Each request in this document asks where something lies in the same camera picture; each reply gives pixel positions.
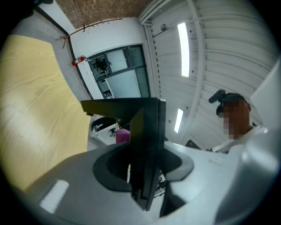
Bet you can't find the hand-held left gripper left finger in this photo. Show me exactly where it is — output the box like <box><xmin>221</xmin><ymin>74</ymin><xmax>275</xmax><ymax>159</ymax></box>
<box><xmin>80</xmin><ymin>98</ymin><xmax>159</xmax><ymax>211</ymax></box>

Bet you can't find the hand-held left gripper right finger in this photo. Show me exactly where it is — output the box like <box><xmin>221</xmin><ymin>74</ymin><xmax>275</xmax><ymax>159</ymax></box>
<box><xmin>146</xmin><ymin>98</ymin><xmax>166</xmax><ymax>212</ymax></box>

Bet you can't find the magenta stool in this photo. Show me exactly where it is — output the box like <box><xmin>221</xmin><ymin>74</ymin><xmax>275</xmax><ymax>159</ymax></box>
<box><xmin>115</xmin><ymin>128</ymin><xmax>131</xmax><ymax>144</ymax></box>

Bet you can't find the short ceiling light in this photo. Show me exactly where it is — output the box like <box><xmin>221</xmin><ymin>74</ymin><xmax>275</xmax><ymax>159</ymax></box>
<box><xmin>174</xmin><ymin>108</ymin><xmax>184</xmax><ymax>134</ymax></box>

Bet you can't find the black office chair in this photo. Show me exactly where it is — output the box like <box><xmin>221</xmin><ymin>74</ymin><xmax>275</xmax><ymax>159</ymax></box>
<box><xmin>89</xmin><ymin>116</ymin><xmax>117</xmax><ymax>132</ymax></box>

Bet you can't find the dark-framed glass window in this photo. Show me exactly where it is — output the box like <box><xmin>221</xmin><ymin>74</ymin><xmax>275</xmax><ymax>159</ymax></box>
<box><xmin>87</xmin><ymin>44</ymin><xmax>151</xmax><ymax>99</ymax></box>

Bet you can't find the person's head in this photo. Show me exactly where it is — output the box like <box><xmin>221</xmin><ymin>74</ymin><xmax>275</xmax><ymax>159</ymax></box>
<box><xmin>216</xmin><ymin>93</ymin><xmax>256</xmax><ymax>140</ymax></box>

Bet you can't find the person's white shirt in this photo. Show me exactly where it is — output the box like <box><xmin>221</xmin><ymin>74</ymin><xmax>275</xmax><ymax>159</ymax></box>
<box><xmin>211</xmin><ymin>126</ymin><xmax>269</xmax><ymax>154</ymax></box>

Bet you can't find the long ceiling light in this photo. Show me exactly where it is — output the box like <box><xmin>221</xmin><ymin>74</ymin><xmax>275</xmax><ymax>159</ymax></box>
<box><xmin>177</xmin><ymin>22</ymin><xmax>190</xmax><ymax>78</ymax></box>

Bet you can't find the red fire extinguisher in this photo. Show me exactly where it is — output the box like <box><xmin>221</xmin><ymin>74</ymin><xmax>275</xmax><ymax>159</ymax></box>
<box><xmin>72</xmin><ymin>55</ymin><xmax>86</xmax><ymax>66</ymax></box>

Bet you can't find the wooden branch coat rack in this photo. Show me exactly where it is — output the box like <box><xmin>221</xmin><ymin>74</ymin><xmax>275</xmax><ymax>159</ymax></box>
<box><xmin>54</xmin><ymin>18</ymin><xmax>123</xmax><ymax>49</ymax></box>

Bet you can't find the black head-worn camera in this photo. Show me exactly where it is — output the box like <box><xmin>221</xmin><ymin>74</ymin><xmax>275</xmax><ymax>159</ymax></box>
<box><xmin>208</xmin><ymin>89</ymin><xmax>246</xmax><ymax>116</ymax></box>

